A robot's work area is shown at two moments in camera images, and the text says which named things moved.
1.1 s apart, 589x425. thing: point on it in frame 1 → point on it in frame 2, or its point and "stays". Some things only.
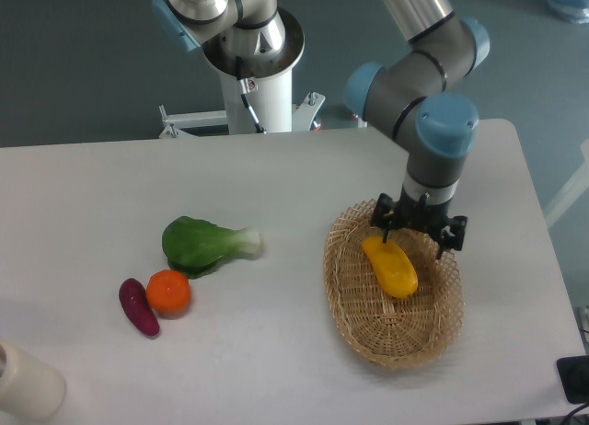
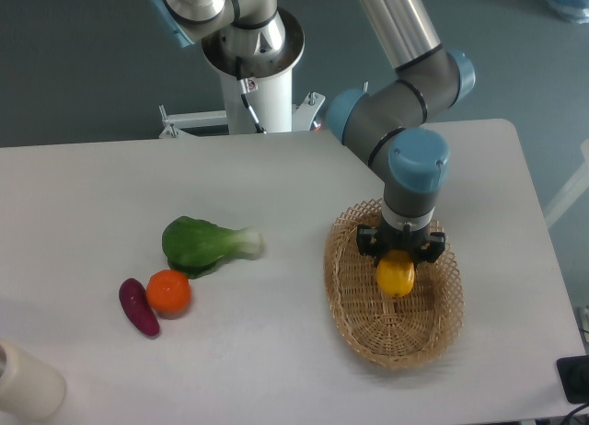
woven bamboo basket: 392,331 stays
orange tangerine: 169,292 stays
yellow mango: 392,266 stays
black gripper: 423,216 → 375,241
